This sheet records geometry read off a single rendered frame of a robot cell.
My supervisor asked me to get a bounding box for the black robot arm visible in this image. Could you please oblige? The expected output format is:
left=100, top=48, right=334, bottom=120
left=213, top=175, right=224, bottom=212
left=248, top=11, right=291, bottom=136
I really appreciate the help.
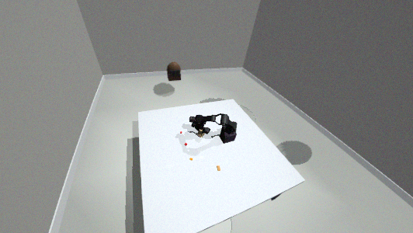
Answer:
left=189, top=113, right=238, bottom=132

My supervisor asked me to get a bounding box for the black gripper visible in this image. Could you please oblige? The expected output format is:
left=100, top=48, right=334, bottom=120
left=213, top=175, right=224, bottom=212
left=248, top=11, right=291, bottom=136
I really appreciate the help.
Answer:
left=191, top=123, right=210, bottom=134

